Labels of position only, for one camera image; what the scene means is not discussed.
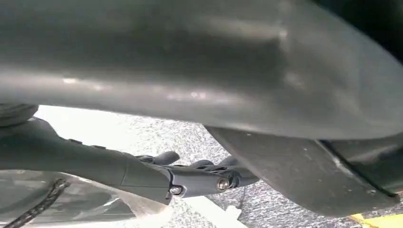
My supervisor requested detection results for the ribbed grey right arm sleeve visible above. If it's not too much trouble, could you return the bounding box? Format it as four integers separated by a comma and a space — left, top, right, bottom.
0, 103, 39, 128

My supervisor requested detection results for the yellow sheet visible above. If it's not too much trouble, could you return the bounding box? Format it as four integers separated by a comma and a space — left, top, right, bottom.
348, 213, 403, 228

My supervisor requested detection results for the clear plastic bag parcel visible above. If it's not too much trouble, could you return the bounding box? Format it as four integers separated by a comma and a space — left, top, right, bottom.
0, 169, 172, 228

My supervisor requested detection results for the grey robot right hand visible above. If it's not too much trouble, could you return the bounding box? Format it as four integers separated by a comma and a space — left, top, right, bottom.
0, 0, 403, 219

